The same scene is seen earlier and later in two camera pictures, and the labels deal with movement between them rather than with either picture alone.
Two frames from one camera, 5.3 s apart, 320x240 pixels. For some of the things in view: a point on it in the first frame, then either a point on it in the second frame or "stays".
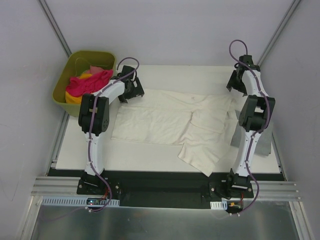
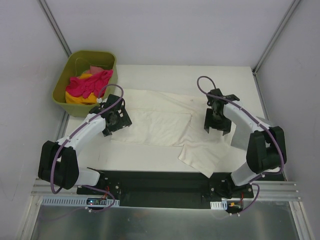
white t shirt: [202, 123] stays
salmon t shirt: [93, 69] stays
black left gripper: [133, 90] to [122, 119]
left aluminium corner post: [52, 20] stays
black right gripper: [235, 83] to [217, 123]
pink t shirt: [77, 87] stays
